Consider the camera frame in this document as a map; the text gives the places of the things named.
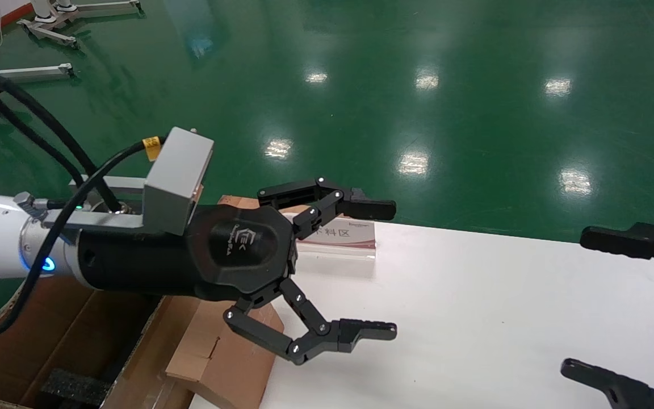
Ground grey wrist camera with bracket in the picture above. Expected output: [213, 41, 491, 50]
[69, 127, 215, 236]

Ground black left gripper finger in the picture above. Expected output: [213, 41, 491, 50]
[223, 277, 399, 366]
[257, 177, 397, 240]

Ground white metal stand leg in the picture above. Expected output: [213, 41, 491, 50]
[0, 62, 75, 84]

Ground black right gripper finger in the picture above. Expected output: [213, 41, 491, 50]
[560, 358, 654, 409]
[580, 222, 654, 285]

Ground black foam block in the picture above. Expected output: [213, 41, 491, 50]
[40, 368, 111, 407]

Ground large cardboard box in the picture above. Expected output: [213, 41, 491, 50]
[0, 276, 203, 409]

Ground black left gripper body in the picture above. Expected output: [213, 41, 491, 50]
[76, 204, 297, 303]

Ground black cable with yellow tag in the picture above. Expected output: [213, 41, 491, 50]
[0, 135, 162, 339]

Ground thick black looped cable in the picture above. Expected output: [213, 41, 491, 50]
[0, 54, 123, 214]

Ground clear acrylic table sign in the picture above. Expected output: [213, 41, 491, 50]
[296, 219, 377, 262]

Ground small cardboard box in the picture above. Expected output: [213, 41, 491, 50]
[165, 295, 285, 409]

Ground white metal stand base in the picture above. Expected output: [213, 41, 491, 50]
[16, 0, 143, 47]

